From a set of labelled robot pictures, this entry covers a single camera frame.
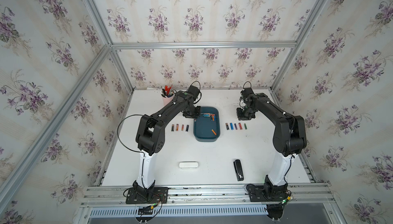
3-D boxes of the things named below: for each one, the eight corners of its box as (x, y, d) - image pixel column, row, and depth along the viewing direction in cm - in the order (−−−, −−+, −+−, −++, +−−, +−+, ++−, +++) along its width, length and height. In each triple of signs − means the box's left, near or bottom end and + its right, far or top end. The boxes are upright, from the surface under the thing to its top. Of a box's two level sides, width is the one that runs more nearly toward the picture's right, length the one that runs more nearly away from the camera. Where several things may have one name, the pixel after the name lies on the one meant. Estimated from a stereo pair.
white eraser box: (179, 169, 83) (179, 167, 80) (180, 164, 85) (179, 161, 82) (198, 169, 83) (198, 167, 80) (198, 164, 85) (198, 161, 82)
